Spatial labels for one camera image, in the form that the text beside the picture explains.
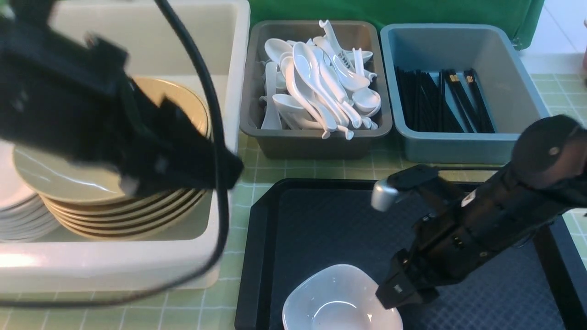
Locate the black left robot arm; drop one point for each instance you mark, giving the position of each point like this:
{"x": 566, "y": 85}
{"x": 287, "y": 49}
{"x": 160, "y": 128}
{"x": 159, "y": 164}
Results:
{"x": 28, "y": 118}

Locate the green cloth backdrop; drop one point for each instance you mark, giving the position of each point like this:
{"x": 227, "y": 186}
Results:
{"x": 517, "y": 18}

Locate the pile of white spoons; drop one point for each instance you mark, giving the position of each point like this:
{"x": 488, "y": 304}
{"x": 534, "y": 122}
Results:
{"x": 318, "y": 85}

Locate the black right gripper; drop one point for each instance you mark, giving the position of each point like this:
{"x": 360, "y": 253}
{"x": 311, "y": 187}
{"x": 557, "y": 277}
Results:
{"x": 464, "y": 230}

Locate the bottom stacked beige bowl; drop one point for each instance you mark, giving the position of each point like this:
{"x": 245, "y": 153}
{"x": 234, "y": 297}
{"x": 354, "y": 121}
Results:
{"x": 203, "y": 205}

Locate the beige noodle bowl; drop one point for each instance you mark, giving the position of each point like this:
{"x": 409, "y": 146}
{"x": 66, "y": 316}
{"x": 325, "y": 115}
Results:
{"x": 54, "y": 178}

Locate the blue plastic chopstick bin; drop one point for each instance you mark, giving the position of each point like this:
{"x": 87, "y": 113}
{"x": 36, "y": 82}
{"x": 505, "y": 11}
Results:
{"x": 512, "y": 100}

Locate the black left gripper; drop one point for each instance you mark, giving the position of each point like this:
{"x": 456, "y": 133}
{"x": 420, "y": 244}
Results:
{"x": 108, "y": 121}

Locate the white square dish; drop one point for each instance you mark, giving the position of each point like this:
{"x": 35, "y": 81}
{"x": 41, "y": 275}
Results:
{"x": 340, "y": 297}

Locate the stack of white plates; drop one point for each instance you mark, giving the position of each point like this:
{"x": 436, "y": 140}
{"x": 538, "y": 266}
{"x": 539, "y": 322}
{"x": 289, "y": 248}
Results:
{"x": 23, "y": 214}

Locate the large white plastic tub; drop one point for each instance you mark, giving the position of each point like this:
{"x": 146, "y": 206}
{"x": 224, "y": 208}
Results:
{"x": 65, "y": 262}

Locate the pile of black chopsticks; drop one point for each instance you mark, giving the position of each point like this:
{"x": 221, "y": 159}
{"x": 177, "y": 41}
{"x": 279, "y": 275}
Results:
{"x": 448, "y": 103}

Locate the grey plastic spoon bin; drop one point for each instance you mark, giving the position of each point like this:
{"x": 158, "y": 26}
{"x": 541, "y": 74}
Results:
{"x": 308, "y": 144}

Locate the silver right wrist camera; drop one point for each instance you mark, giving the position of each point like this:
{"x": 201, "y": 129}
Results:
{"x": 385, "y": 194}

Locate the black plastic serving tray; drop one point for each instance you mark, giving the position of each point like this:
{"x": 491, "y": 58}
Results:
{"x": 303, "y": 225}

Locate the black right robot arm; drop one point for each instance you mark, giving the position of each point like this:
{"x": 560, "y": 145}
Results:
{"x": 545, "y": 177}

